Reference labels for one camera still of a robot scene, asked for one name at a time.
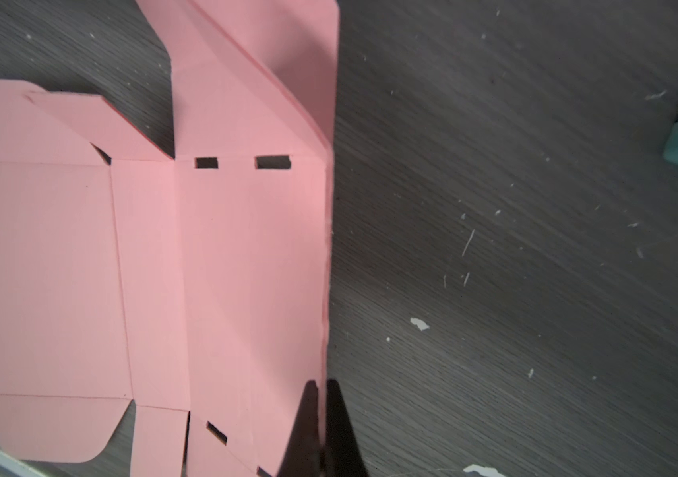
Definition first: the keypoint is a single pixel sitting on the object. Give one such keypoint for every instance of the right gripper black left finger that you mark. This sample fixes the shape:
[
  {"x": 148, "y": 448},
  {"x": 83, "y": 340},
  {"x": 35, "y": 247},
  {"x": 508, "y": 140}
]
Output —
[{"x": 303, "y": 454}]

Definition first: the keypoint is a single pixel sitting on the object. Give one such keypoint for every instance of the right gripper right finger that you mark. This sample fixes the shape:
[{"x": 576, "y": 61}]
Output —
[{"x": 342, "y": 456}]

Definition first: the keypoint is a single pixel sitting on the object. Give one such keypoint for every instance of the pink cardboard box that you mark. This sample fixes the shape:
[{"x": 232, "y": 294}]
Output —
[{"x": 192, "y": 287}]

